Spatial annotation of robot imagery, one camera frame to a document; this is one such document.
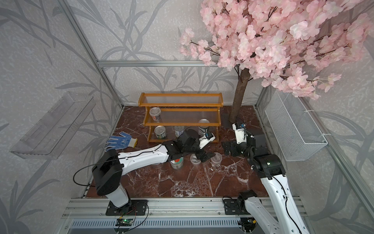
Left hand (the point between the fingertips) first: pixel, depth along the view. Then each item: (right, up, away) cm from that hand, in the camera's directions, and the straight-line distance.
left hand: (210, 148), depth 78 cm
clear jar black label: (-33, +19, +10) cm, 40 cm away
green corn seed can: (-32, +7, +18) cm, 38 cm away
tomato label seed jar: (-19, -10, +4) cm, 21 cm away
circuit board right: (+17, -36, -8) cm, 41 cm away
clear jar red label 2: (+4, -8, +7) cm, 11 cm away
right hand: (+9, +6, -7) cm, 13 cm away
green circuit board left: (-43, -35, -8) cm, 56 cm away
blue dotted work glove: (-62, -1, +21) cm, 66 cm away
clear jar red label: (-9, -8, +6) cm, 14 cm away
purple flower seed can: (-19, +8, +16) cm, 27 cm away
